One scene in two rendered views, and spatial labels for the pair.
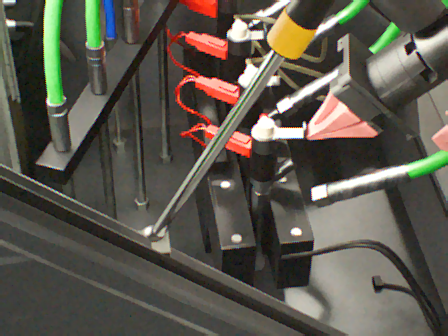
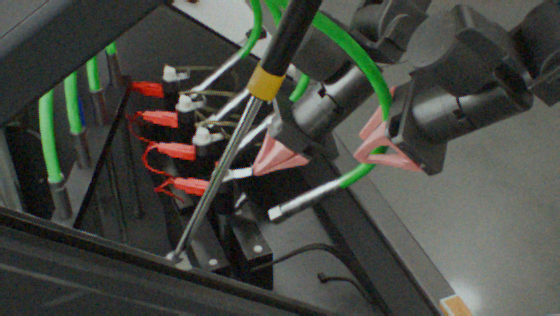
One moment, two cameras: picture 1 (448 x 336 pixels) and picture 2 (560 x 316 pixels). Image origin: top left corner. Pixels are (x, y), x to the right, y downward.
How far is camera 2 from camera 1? 0.05 m
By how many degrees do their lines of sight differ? 10
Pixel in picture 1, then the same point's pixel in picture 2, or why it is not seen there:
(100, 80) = (85, 158)
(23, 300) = not seen: outside the picture
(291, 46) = (267, 91)
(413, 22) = (322, 73)
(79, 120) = (74, 192)
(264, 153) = (224, 192)
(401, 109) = (322, 140)
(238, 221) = (211, 249)
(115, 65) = (93, 145)
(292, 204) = (250, 228)
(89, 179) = not seen: hidden behind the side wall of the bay
